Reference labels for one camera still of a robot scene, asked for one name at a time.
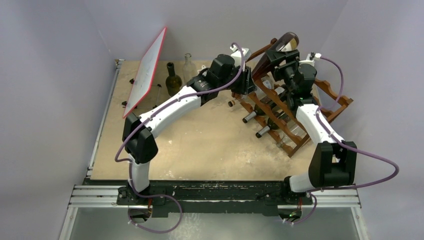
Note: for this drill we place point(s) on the clear bottle in rack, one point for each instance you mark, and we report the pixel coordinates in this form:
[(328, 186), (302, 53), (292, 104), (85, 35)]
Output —
[(269, 83)]

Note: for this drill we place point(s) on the silver capped bottle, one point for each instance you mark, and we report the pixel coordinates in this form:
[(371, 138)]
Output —
[(271, 125), (257, 111)]

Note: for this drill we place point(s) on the wooden wine rack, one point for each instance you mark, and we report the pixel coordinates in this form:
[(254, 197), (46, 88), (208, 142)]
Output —
[(331, 104)]

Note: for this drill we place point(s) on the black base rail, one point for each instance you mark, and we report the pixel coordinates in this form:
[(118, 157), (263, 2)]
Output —
[(269, 198)]

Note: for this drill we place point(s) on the gold capped red wine bottle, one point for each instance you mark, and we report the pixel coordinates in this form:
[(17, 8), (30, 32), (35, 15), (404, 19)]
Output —
[(287, 42)]

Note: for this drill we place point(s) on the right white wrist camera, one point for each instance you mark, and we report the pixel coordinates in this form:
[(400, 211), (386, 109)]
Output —
[(311, 59)]

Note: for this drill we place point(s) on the dark green wine bottle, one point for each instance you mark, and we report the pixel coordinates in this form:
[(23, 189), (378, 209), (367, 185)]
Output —
[(173, 82)]

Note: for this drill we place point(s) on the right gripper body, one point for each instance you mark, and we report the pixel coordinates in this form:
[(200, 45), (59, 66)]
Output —
[(282, 56)]

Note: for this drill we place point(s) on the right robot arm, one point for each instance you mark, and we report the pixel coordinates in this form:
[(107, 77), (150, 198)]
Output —
[(333, 163)]

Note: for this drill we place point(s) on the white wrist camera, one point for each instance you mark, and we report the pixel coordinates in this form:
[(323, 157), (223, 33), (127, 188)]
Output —
[(236, 54), (311, 59)]

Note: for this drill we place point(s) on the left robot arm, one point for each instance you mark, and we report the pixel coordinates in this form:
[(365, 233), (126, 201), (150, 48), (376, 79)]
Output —
[(140, 132)]

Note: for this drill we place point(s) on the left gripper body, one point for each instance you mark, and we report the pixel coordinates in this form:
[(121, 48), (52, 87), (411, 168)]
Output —
[(240, 87)]

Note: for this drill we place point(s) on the red framed whiteboard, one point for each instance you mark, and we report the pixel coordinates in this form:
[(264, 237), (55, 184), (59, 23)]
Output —
[(145, 74)]

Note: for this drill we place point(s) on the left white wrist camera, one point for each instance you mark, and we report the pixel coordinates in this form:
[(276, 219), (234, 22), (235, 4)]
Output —
[(236, 54)]

